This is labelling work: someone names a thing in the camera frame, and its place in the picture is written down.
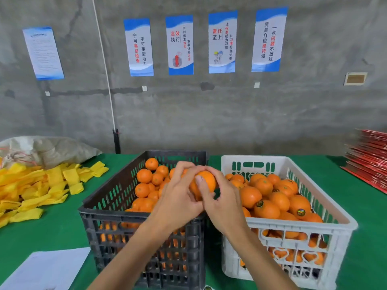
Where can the white pole with black base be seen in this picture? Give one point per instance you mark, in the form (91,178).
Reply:
(104,69)

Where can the person's right forearm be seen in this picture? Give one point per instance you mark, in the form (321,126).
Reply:
(263,265)

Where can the white plastic crate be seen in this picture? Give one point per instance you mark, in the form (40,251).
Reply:
(338,229)

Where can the person's left forearm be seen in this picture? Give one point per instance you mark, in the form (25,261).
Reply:
(130,259)

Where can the single orange fruit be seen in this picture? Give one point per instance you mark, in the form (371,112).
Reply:
(204,181)

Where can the beige woven sack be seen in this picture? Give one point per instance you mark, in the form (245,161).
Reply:
(45,149)

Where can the stack of red cardboard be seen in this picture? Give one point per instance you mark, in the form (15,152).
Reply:
(370,160)

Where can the black plastic crate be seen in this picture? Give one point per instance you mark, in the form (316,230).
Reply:
(90,217)

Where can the pile of oranges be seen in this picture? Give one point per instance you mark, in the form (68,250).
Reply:
(145,175)

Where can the person's left hand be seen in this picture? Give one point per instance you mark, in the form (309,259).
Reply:
(175,202)

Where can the beige wall plate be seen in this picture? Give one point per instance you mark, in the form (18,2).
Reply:
(355,78)

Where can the green felt table cover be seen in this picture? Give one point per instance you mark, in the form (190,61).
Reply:
(42,238)

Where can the pile of yellow bags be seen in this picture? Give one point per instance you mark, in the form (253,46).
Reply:
(27,187)

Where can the heap of labelled oranges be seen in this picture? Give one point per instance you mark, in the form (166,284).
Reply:
(266,209)

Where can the white notice with blue border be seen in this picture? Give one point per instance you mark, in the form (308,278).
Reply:
(43,53)

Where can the white printed paper sheet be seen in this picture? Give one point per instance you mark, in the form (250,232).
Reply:
(45,268)

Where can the blue white wall poster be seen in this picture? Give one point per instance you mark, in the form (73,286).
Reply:
(139,48)
(180,45)
(223,42)
(269,39)

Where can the person's right hand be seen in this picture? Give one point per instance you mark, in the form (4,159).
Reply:
(227,211)

